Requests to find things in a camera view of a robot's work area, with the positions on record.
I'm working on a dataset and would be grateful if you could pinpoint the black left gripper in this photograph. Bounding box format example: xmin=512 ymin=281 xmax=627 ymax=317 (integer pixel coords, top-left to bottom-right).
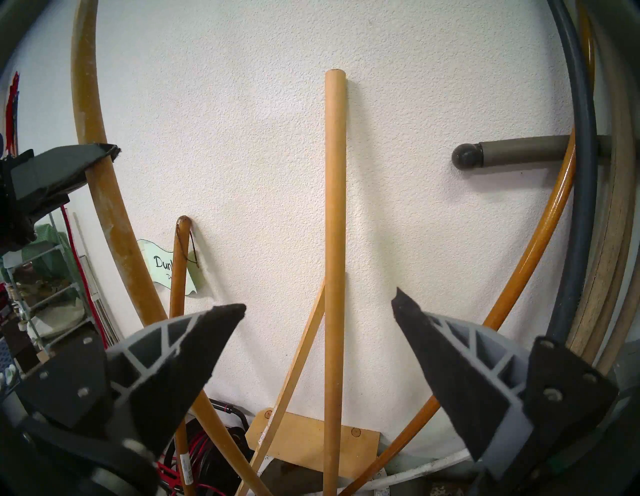
xmin=0 ymin=142 xmax=122 ymax=254

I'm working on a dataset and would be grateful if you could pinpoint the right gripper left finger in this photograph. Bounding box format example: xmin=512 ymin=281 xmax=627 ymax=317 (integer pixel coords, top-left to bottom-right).
xmin=15 ymin=302 xmax=248 ymax=456

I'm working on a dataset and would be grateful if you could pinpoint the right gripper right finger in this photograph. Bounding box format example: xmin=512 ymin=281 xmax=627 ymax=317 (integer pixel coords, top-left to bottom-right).
xmin=391 ymin=286 xmax=621 ymax=482

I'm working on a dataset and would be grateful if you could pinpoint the paint-speckled pole with threaded tip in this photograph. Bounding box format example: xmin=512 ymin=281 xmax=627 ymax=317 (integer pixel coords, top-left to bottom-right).
xmin=70 ymin=0 xmax=273 ymax=496

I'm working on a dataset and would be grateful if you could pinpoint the thick plain wooden dowel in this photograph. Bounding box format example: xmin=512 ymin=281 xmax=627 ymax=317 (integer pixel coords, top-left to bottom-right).
xmin=322 ymin=69 xmax=348 ymax=496

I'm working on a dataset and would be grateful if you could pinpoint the green checked cloth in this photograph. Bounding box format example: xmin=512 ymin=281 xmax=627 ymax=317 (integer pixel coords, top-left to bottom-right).
xmin=20 ymin=222 xmax=66 ymax=266

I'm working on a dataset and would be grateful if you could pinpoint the bundle of metal rods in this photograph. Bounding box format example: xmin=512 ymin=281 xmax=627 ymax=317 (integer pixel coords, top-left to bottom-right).
xmin=80 ymin=255 xmax=118 ymax=346

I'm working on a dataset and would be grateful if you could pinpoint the red hanging fabric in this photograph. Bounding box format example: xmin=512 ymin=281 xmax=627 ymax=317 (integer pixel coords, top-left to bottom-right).
xmin=4 ymin=70 xmax=22 ymax=158

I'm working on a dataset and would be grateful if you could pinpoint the grey metal shoe rack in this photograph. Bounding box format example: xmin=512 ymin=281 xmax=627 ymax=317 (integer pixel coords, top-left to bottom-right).
xmin=0 ymin=215 xmax=101 ymax=361

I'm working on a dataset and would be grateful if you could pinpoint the white plastic pipe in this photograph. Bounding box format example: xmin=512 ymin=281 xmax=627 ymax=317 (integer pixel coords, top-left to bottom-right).
xmin=350 ymin=447 xmax=473 ymax=493

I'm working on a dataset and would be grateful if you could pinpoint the white cloth bag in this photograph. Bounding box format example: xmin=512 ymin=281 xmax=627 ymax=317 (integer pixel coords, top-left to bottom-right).
xmin=30 ymin=300 xmax=88 ymax=338

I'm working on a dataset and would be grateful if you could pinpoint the green Dunbar Drive sign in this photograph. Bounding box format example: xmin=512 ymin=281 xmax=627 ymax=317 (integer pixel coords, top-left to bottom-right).
xmin=137 ymin=239 xmax=201 ymax=297

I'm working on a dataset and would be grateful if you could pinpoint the thin flat wooden slat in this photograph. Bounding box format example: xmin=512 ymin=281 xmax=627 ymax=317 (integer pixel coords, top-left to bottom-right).
xmin=235 ymin=281 xmax=327 ymax=496

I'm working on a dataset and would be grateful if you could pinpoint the small plywood board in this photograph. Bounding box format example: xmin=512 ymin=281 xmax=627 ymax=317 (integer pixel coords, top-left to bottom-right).
xmin=245 ymin=409 xmax=381 ymax=481

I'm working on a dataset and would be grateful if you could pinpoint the blue shaft with grey grip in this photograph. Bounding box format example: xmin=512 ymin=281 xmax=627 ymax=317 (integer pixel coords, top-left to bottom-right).
xmin=545 ymin=0 xmax=600 ymax=346

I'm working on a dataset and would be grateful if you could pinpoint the black extension cord reel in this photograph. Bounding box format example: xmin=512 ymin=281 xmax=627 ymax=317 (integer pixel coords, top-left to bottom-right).
xmin=160 ymin=397 xmax=253 ymax=496

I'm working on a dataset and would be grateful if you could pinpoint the dark wooden stick with cord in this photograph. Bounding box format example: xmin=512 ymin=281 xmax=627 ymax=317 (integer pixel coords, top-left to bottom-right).
xmin=169 ymin=215 xmax=201 ymax=496

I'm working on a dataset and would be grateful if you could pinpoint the glossy orange rake handle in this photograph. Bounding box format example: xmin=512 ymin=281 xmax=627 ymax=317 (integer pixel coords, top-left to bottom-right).
xmin=340 ymin=0 xmax=597 ymax=496

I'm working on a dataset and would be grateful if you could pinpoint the grey wall hook bar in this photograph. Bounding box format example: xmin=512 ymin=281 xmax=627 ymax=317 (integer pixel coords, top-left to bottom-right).
xmin=451 ymin=134 xmax=613 ymax=171

